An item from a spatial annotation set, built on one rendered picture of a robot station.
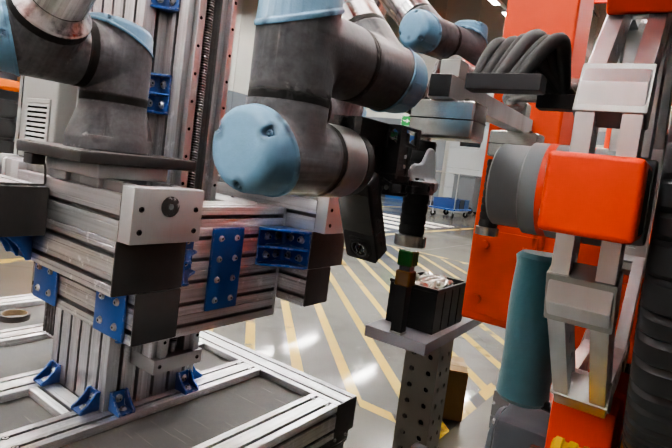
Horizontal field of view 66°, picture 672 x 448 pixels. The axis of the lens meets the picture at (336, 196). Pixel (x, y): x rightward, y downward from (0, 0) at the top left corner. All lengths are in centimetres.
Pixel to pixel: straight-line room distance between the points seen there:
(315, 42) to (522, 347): 67
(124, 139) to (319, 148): 56
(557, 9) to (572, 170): 86
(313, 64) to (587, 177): 25
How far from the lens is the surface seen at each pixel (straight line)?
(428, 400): 157
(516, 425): 113
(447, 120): 70
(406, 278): 129
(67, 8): 89
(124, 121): 98
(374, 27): 58
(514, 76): 66
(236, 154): 44
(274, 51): 45
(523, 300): 95
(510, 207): 81
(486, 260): 128
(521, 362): 98
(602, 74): 59
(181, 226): 91
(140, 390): 141
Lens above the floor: 85
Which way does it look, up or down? 4 degrees down
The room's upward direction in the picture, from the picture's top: 7 degrees clockwise
